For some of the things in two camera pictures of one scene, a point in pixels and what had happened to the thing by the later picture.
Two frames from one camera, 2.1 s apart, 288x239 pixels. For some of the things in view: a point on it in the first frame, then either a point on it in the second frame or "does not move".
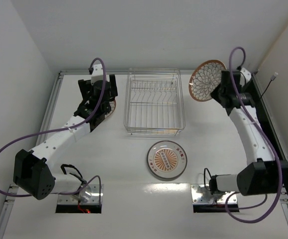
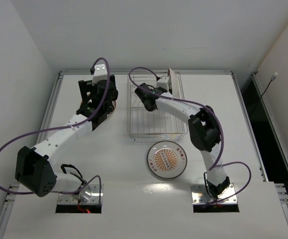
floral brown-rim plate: (205, 78) → (173, 82)
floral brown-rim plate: (113, 104) does not move
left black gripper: (105, 107) does not move
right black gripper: (218, 90) → (162, 89)
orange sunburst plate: (166, 160) does not move
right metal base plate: (201, 194) does not move
